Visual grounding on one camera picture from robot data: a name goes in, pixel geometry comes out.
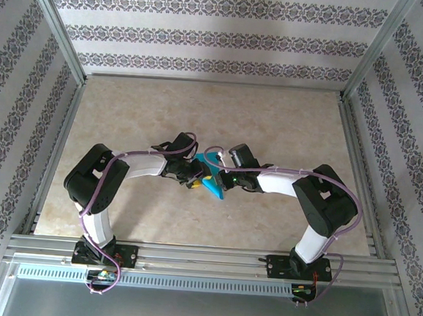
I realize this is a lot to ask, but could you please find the blue square paper sheet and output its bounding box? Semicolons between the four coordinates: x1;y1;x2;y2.
188;152;229;202

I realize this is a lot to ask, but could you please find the grey metal sheet panel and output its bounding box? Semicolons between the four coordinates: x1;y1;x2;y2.
0;258;414;316

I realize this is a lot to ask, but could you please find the small circuit board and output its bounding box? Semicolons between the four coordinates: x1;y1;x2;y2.
291;283;318;302
86;269;119;283

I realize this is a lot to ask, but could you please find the aluminium back frame rail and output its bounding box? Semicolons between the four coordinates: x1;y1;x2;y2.
84;69;344;96

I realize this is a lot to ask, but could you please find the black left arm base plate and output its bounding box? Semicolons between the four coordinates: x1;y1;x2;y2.
71;240;140;270

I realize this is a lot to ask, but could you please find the slotted grey cable duct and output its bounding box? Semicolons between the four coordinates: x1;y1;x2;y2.
15;262;316;302

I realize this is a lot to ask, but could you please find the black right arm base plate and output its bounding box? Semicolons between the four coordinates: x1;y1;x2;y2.
264;253;333;285

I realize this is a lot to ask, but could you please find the aluminium right side rail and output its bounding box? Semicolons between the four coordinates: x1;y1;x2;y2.
326;96;400;263

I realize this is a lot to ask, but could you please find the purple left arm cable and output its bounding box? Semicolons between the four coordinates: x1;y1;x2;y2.
74;124;199;303

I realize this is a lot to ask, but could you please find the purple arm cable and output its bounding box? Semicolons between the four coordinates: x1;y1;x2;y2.
192;144;366;312
74;124;199;303

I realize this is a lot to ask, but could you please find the aluminium left side rail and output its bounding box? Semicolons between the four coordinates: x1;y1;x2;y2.
20;76;88;239

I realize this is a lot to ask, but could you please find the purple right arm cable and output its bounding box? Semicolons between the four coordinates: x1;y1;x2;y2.
192;144;366;312

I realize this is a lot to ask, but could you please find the aluminium right frame post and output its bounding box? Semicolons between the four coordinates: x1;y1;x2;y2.
338;0;419;107

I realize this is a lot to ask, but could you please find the aluminium frame post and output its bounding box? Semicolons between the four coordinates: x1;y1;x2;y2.
14;0;95;85
338;0;419;107

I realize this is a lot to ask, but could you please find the aluminium left frame post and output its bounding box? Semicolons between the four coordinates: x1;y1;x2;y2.
14;0;95;85

